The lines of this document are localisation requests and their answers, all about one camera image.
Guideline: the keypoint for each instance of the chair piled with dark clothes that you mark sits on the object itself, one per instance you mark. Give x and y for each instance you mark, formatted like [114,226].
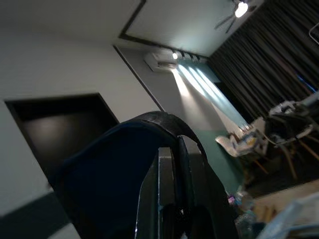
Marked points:
[286,127]

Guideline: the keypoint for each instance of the dark pleated curtain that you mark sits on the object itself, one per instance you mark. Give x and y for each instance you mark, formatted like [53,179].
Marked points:
[261,62]

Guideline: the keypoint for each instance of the light blue plastic sheet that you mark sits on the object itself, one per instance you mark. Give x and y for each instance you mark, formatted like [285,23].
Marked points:
[294,219]

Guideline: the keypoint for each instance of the light wooden table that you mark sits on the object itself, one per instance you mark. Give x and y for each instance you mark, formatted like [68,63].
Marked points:
[286,196]

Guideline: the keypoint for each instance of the ceiling fan with lamp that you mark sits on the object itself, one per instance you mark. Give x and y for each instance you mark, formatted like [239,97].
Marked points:
[241,8]

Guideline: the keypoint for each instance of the clear plastic bottle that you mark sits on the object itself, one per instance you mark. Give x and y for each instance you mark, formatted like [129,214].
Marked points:
[241,198]
[245,220]

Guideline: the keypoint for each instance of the dark wooden door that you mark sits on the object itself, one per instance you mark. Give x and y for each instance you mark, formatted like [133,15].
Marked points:
[57,139]

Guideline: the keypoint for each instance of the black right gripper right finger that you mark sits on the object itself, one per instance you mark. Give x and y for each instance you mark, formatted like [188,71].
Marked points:
[185,186]

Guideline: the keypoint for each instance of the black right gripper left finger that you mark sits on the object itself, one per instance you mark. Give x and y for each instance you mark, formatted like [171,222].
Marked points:
[149,199]

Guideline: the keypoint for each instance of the white shell chair wooden legs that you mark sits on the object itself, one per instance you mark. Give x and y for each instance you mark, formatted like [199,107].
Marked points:
[228,147]

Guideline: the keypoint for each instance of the black track spotlight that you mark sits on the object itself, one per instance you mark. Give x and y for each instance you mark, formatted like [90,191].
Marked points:
[175,55]
[183,54]
[197,59]
[190,57]

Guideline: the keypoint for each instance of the white wall air conditioner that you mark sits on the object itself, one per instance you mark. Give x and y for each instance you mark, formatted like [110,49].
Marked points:
[153,59]

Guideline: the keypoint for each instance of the printed white cloth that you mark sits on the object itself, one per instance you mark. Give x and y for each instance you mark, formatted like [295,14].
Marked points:
[249,140]

